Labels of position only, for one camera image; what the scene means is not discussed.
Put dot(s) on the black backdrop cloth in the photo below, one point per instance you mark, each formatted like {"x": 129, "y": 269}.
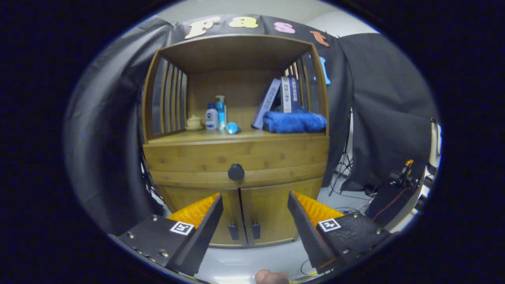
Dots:
{"x": 110, "y": 118}

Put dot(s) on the dark blue book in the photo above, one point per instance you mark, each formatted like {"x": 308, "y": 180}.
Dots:
{"x": 295, "y": 94}

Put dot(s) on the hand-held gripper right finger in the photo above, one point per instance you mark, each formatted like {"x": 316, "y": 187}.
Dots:
{"x": 305, "y": 232}

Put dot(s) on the white lotion bottle blue cap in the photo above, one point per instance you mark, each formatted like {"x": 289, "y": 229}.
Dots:
{"x": 212, "y": 118}

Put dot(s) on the wooden drawer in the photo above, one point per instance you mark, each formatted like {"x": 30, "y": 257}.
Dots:
{"x": 189, "y": 157}

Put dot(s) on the wooden cabinet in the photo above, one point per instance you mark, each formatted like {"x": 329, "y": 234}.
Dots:
{"x": 232, "y": 85}

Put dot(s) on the blue folded towel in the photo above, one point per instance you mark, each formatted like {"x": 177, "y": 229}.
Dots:
{"x": 294, "y": 121}

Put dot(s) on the black round drawer knob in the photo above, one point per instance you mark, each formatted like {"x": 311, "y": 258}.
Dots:
{"x": 236, "y": 172}

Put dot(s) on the black orange device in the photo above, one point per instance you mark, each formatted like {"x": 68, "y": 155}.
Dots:
{"x": 404, "y": 175}

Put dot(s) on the black light stand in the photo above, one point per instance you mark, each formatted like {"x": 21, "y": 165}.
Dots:
{"x": 344, "y": 165}

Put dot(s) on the white spine book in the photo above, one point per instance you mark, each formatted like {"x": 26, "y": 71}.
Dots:
{"x": 286, "y": 94}

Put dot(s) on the blue pump bottle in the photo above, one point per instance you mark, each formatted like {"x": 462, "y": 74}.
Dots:
{"x": 221, "y": 114}

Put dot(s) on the blue white cosmetic tube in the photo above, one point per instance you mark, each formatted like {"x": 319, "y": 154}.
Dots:
{"x": 232, "y": 128}

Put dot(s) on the white panel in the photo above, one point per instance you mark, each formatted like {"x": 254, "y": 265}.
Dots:
{"x": 435, "y": 146}

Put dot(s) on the wooden cabinet door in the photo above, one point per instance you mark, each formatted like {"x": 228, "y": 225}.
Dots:
{"x": 232, "y": 213}
{"x": 268, "y": 209}

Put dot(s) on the dark equipment stand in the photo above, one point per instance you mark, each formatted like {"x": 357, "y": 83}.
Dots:
{"x": 388, "y": 205}

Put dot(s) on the wooden countertop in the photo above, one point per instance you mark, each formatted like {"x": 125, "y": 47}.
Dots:
{"x": 244, "y": 135}

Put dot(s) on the beige lidded cup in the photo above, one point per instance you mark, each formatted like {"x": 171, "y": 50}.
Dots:
{"x": 194, "y": 123}

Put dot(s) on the lavender book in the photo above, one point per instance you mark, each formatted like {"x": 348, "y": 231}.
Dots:
{"x": 266, "y": 104}

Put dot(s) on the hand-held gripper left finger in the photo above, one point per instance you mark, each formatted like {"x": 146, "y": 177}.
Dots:
{"x": 205, "y": 232}

